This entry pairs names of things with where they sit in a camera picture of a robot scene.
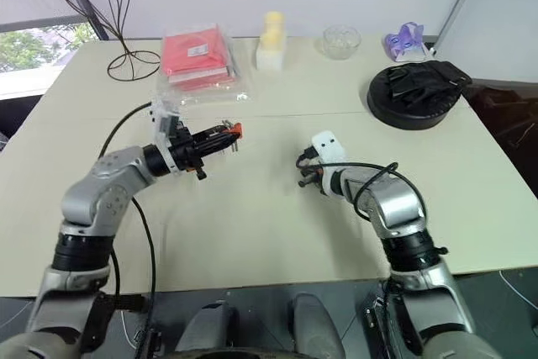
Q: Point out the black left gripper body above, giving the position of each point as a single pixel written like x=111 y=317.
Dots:
x=185 y=151

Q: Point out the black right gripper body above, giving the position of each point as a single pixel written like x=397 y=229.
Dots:
x=312 y=165

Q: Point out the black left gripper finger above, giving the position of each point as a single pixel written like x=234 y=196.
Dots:
x=218 y=142
x=212 y=132

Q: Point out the orange hex key holder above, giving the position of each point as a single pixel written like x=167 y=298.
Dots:
x=237 y=128

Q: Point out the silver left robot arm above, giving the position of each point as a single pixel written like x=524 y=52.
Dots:
x=105 y=174

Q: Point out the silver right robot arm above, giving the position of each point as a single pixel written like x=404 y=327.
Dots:
x=395 y=203

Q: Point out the silver hex key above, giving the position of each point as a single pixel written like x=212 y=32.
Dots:
x=227 y=123
x=235 y=146

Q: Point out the plain red packet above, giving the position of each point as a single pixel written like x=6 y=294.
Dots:
x=197 y=80

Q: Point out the stack of red packets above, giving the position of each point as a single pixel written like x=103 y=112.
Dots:
x=244 y=81

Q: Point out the red packet with white label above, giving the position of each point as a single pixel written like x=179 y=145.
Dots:
x=189 y=54

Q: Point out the white foam block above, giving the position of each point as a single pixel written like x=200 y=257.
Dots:
x=269 y=58

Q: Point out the black round cushion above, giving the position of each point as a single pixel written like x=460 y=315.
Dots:
x=395 y=113

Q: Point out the pale yellow cylinder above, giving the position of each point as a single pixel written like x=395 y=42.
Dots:
x=274 y=22
x=272 y=39

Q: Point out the clear glass bowl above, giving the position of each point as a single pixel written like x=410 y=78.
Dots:
x=341 y=43

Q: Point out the black crumpled bag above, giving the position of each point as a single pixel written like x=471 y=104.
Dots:
x=424 y=83

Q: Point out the dark grey rounded shape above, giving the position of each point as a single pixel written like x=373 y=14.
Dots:
x=313 y=323
x=208 y=325

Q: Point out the white toy packaging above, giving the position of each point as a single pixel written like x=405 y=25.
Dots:
x=416 y=55

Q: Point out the purple toy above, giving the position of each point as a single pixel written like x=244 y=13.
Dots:
x=401 y=39

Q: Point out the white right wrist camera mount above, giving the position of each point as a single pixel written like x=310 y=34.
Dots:
x=330 y=146

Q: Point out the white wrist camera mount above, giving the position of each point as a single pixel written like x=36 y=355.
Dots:
x=161 y=128
x=330 y=146

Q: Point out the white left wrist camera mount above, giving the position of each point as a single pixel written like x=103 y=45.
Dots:
x=161 y=128

